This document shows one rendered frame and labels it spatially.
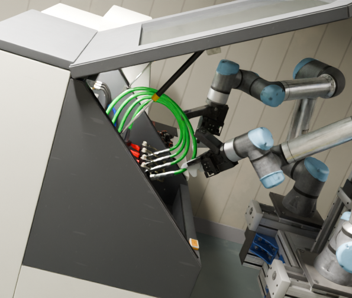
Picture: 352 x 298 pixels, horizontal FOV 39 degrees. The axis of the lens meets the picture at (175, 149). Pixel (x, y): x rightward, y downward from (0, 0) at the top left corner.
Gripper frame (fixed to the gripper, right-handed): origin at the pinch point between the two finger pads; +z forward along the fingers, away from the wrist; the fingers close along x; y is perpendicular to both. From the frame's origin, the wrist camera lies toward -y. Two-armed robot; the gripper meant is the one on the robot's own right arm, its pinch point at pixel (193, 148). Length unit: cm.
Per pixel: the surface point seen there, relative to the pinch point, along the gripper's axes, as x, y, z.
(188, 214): 3.6, 8.2, 28.8
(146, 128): 32.8, -16.3, 8.0
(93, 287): -33, -23, 47
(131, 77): 36.8, -28.9, -11.3
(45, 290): -33, -38, 52
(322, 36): 174, 95, -49
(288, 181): 173, 115, 61
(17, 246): -33, -51, 38
